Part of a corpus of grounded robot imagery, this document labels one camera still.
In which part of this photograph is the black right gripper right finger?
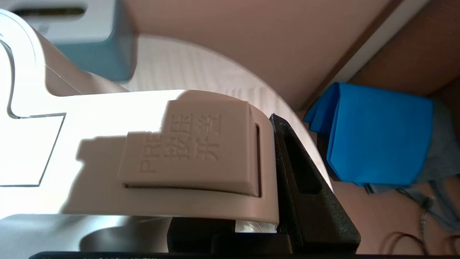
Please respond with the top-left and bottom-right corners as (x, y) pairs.
(269, 113), (361, 253)

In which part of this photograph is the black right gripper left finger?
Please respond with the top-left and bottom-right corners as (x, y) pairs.
(167, 216), (238, 253)

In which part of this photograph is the white electric kettle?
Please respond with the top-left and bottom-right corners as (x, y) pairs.
(0, 8), (280, 252)

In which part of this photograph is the blue folded cloth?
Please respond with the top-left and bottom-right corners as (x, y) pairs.
(304, 82), (434, 187)

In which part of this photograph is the grey blue tissue box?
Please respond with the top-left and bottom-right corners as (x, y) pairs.
(0, 0), (138, 82)

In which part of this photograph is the thin dark loose cable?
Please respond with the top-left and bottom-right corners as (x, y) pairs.
(381, 187), (460, 256)

